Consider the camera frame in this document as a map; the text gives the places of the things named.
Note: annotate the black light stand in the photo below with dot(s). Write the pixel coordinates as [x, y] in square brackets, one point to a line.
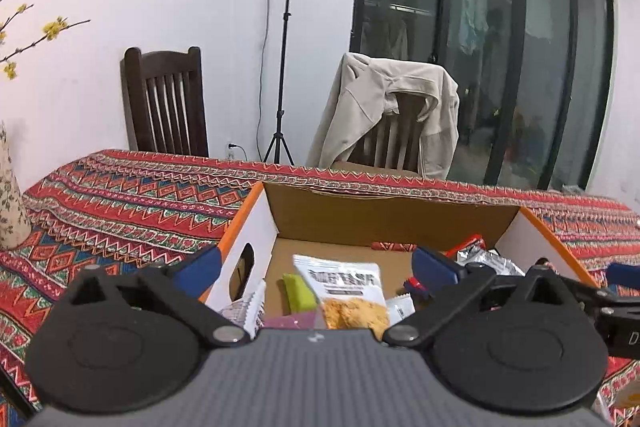
[286, 32]

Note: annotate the grey silver snack packet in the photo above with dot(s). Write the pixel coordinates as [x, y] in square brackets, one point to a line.
[495, 263]

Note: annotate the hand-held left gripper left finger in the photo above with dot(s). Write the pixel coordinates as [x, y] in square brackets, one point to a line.
[200, 269]

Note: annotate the red edged silver packet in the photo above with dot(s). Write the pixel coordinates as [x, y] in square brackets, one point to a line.
[462, 247]

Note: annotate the dark wooden chair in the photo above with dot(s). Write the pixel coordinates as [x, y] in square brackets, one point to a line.
[165, 63]

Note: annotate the pink snack packet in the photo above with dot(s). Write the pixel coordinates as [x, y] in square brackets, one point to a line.
[295, 321]

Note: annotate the beige jacket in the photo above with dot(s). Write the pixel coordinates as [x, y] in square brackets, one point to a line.
[360, 97]

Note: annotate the white oat crisp packet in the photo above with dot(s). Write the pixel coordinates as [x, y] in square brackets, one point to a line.
[340, 279]

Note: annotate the floral ceramic vase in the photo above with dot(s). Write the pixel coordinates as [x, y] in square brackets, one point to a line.
[10, 207]

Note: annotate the silver white snack packet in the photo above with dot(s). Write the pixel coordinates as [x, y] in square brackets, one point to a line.
[250, 312]

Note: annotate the black framed glass sliding door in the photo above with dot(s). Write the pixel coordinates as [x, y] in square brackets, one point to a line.
[550, 57]

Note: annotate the yellow flower branches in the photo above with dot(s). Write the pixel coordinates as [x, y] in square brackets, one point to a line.
[54, 28]

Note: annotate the wooden chair under jacket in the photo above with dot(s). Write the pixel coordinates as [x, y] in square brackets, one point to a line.
[385, 147]

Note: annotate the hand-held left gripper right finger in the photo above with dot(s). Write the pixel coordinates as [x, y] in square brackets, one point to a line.
[435, 267]

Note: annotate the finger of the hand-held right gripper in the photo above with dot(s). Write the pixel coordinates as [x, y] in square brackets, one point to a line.
[590, 291]
[624, 275]

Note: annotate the small white snack packet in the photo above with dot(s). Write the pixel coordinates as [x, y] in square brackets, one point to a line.
[400, 309]

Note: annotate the orange white cardboard box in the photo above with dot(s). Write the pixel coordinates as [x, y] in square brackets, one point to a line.
[350, 217]

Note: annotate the green snack packet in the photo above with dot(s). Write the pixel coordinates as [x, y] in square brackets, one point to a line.
[297, 294]

